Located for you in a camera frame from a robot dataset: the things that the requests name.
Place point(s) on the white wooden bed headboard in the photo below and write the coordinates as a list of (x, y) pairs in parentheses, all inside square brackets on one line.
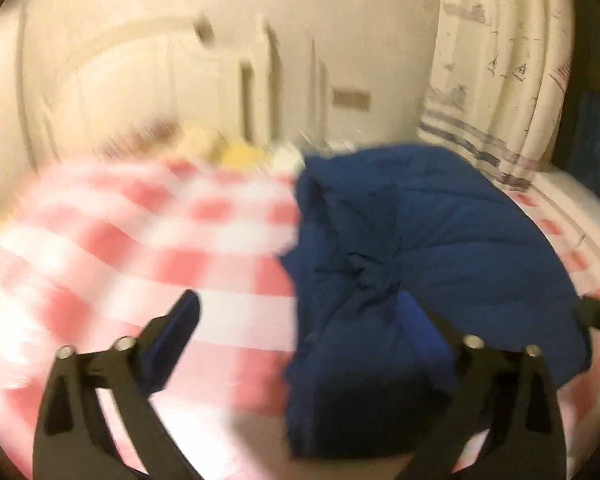
[(145, 85)]

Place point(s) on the gold wall socket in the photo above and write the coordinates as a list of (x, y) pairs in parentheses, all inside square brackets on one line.
[(351, 98)]

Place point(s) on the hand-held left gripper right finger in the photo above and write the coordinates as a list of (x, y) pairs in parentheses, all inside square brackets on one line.
[(422, 327)]

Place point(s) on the red white checked plastic sheet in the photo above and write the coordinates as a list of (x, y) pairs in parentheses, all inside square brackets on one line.
[(145, 240)]

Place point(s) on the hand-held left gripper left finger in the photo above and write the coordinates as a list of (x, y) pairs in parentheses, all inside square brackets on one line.
[(172, 340)]

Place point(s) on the navy blue puffer jacket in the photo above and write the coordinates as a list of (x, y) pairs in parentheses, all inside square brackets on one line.
[(430, 240)]

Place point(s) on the white bedside table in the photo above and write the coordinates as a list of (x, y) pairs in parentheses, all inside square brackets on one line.
[(286, 157)]

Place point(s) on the patterned round pillow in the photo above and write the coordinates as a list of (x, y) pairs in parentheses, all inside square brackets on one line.
[(140, 137)]

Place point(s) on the beige pillow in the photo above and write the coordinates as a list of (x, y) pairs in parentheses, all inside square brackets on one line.
[(202, 142)]

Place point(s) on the white wardrobe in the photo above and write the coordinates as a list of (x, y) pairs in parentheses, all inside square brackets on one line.
[(0, 110)]

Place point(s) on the white window ledge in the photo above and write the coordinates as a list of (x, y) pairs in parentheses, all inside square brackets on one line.
[(575, 210)]

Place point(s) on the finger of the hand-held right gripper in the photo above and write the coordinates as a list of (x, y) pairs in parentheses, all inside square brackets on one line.
[(597, 316)]

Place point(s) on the dark window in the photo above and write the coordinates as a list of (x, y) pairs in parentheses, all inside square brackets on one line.
[(595, 125)]

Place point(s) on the yellow pillow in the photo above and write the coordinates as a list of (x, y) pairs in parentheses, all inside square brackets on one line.
[(244, 156)]

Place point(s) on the cream sailboat print curtain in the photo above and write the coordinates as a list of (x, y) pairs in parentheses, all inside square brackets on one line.
[(500, 60)]

